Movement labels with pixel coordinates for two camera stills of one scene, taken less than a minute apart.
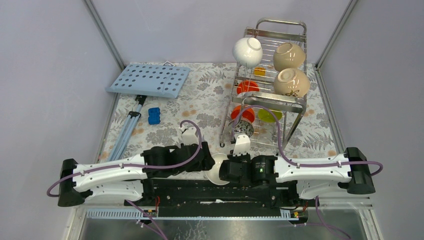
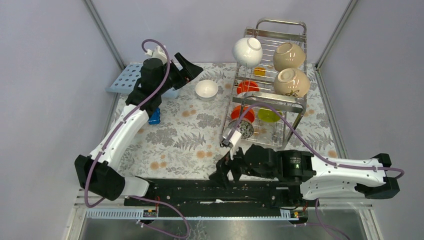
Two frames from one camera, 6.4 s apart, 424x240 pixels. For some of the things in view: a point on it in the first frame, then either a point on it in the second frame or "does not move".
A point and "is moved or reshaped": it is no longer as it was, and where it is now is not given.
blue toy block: (154, 116) does not move
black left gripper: (207, 163) → (191, 71)
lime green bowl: (265, 116) does not move
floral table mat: (203, 99) does not move
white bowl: (247, 51) does not move
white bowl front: (213, 174) is moved or reshaped
